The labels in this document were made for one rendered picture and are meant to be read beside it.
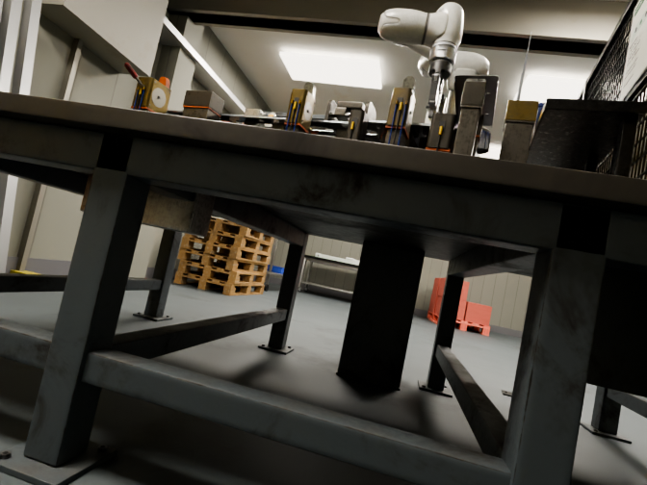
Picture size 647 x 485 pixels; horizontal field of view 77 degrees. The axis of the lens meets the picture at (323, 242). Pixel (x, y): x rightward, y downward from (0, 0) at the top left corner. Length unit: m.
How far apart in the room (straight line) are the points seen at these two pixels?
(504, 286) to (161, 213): 7.57
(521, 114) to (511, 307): 7.16
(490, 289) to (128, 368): 7.70
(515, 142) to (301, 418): 0.93
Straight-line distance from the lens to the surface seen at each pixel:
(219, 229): 4.63
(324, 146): 0.70
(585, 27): 4.12
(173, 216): 1.13
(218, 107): 1.64
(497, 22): 4.01
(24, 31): 3.22
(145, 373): 0.86
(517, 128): 1.30
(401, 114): 1.25
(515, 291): 8.35
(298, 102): 1.40
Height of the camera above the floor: 0.48
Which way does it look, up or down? 4 degrees up
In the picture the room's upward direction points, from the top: 12 degrees clockwise
